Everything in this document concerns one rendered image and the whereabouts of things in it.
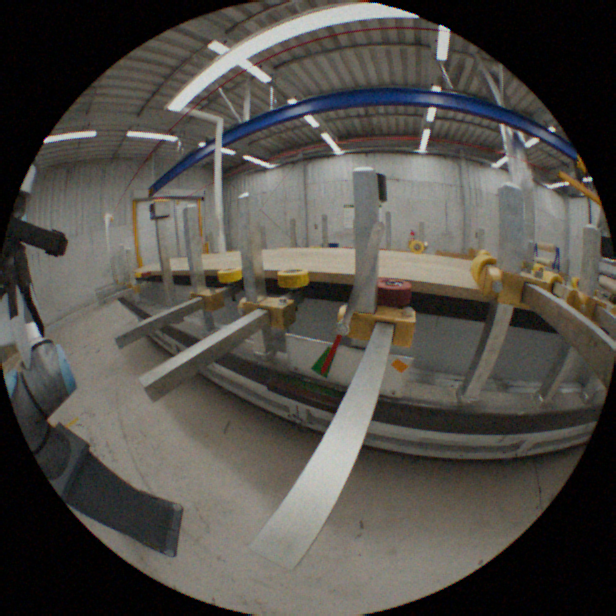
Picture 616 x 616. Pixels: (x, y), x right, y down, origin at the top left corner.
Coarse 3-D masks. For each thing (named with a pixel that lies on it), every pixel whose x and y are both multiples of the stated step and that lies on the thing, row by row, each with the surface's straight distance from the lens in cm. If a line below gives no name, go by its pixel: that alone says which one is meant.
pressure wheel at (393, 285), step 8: (384, 280) 42; (392, 280) 40; (400, 280) 43; (384, 288) 37; (392, 288) 36; (400, 288) 37; (408, 288) 38; (384, 296) 37; (392, 296) 37; (400, 296) 37; (408, 296) 39; (384, 304) 38; (392, 304) 37; (400, 304) 38
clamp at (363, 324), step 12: (360, 312) 34; (384, 312) 35; (396, 312) 35; (360, 324) 34; (372, 324) 34; (396, 324) 33; (408, 324) 33; (348, 336) 36; (360, 336) 35; (396, 336) 34; (408, 336) 34
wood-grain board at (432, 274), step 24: (216, 264) 99; (240, 264) 83; (264, 264) 74; (288, 264) 68; (312, 264) 65; (336, 264) 64; (384, 264) 68; (408, 264) 73; (432, 264) 82; (456, 264) 96; (432, 288) 49; (456, 288) 50
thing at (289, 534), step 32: (384, 352) 26; (352, 384) 20; (352, 416) 18; (320, 448) 16; (352, 448) 16; (320, 480) 15; (288, 512) 14; (320, 512) 14; (256, 544) 14; (288, 544) 14
